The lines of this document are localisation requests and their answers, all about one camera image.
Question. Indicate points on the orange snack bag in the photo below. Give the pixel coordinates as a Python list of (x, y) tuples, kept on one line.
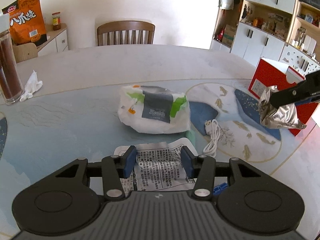
[(26, 22)]

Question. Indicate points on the round fish pattern placemat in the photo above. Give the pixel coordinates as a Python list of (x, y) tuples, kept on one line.
[(241, 136)]

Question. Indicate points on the red lid jar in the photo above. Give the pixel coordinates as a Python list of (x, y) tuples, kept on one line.
[(56, 22)]

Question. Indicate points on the silver foil packet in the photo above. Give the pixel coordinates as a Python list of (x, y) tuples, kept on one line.
[(277, 117)]

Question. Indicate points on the white drawer sideboard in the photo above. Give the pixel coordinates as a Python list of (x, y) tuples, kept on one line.
[(57, 41)]

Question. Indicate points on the crumpled white tissue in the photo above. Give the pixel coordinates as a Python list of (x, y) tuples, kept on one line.
[(32, 86)]

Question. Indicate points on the white green wipes pack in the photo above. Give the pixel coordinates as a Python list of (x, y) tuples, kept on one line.
[(154, 110)]

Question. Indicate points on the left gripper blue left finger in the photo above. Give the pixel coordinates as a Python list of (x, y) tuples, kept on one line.
[(113, 169)]

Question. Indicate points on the white printed text packet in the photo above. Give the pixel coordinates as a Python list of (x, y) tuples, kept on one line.
[(158, 168)]

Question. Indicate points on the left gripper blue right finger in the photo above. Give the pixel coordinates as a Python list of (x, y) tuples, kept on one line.
[(202, 169)]

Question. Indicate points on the grey hanging tote bag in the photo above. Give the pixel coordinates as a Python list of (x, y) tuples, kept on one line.
[(226, 4)]

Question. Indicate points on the red white cardboard box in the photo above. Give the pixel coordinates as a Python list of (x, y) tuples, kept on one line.
[(273, 73)]

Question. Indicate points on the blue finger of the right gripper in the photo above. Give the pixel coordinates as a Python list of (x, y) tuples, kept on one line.
[(304, 92)]

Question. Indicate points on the glass jar brown contents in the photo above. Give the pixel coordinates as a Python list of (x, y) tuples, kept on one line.
[(11, 86)]

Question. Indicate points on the wooden chair behind table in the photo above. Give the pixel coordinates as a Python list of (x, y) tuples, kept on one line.
[(125, 32)]

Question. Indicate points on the white wall cabinet unit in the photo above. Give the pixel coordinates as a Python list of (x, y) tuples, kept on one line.
[(280, 30)]

